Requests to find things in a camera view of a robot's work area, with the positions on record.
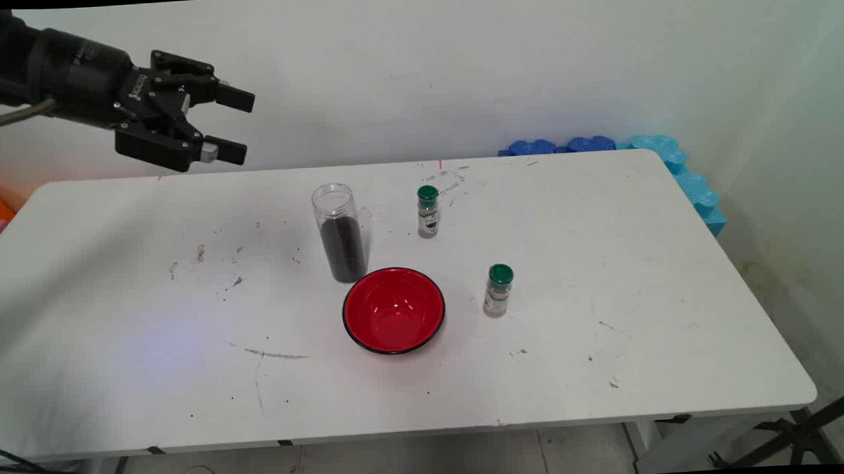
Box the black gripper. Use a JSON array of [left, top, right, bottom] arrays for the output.
[[28, 20, 259, 179]]

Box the clear jar with dark seeds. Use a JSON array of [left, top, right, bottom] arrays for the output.
[[311, 181, 370, 285]]

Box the green cap spice bottle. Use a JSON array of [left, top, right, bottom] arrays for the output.
[[481, 263, 517, 320], [415, 185, 442, 240]]

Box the red bowl with black rim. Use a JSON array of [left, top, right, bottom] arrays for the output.
[[340, 265, 448, 358]]

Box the dark blue foam tile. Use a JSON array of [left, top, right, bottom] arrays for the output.
[[497, 139, 559, 157], [566, 135, 617, 153]]

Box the light blue foam mat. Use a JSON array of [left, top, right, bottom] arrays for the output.
[[617, 131, 727, 242]]

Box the black tripod stand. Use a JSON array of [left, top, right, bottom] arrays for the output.
[[707, 384, 844, 471]]

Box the gripper power cable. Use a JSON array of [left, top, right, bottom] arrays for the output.
[[0, 98, 59, 128]]

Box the white table leg frame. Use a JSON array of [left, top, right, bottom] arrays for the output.
[[624, 411, 821, 474]]

